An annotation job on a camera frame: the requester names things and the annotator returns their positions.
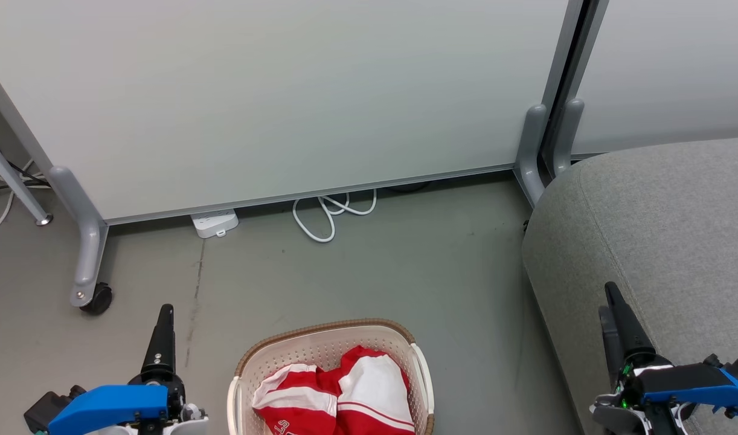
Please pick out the grey metal table leg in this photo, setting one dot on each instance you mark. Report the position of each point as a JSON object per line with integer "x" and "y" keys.
{"x": 12, "y": 181}

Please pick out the black caster wheel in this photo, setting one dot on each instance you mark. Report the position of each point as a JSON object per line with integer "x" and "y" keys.
{"x": 101, "y": 299}

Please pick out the grey curved partition leg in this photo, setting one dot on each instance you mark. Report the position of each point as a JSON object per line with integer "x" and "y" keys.
{"x": 531, "y": 151}
{"x": 567, "y": 136}

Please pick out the grey fabric sofa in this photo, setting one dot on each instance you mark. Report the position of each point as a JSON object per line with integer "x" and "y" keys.
{"x": 659, "y": 229}

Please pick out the white power strip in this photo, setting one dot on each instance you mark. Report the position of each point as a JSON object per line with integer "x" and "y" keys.
{"x": 214, "y": 222}

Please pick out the small white partition panel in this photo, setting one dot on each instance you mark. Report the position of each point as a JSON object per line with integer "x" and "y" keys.
{"x": 665, "y": 72}

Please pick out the red and white garment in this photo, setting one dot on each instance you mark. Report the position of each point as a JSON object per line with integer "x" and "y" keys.
{"x": 375, "y": 386}

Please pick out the grey partition leg with caster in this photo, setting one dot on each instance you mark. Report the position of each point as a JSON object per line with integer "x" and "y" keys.
{"x": 89, "y": 241}

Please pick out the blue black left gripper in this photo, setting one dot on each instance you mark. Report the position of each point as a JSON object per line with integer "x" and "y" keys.
{"x": 112, "y": 408}

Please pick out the large white partition panel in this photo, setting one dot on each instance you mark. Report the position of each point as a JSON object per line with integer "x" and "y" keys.
{"x": 284, "y": 90}

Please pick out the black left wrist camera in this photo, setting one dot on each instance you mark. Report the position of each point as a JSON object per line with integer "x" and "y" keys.
{"x": 43, "y": 412}

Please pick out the cream perforated laundry basket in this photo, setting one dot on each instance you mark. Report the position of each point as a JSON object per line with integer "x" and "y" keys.
{"x": 320, "y": 344}

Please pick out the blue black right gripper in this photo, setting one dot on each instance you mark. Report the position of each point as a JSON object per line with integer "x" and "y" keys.
{"x": 683, "y": 383}

